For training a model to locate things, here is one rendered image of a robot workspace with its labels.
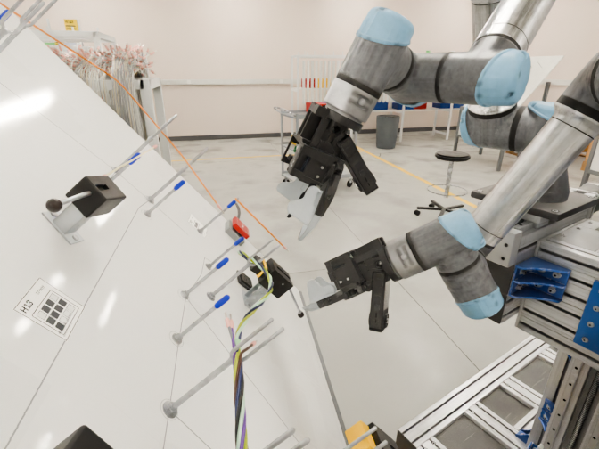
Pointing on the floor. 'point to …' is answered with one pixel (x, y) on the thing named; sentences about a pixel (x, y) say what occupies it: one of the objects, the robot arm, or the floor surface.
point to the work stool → (447, 179)
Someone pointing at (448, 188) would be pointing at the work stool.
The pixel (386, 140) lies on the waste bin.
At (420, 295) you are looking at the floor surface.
